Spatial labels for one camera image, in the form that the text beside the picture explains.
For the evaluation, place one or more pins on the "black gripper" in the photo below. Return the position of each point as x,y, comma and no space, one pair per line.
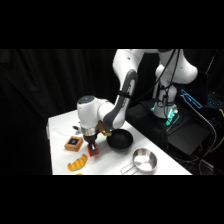
92,139

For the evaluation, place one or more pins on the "red cube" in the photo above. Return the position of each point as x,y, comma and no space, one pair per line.
93,151

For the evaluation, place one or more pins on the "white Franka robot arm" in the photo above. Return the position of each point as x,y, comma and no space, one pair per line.
125,96

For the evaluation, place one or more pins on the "black bowl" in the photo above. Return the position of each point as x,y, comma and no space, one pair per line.
120,140

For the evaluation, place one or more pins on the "brown toast toy blue square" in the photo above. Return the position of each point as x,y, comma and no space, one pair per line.
73,143

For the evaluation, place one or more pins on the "orange toy croissant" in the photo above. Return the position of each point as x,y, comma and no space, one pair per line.
78,163

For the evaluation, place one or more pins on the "yellow toy piece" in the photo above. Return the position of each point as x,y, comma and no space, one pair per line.
79,173

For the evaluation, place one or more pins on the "black curtain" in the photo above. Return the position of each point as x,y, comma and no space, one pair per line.
36,100

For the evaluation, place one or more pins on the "black robot stand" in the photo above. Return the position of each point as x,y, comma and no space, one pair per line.
186,133

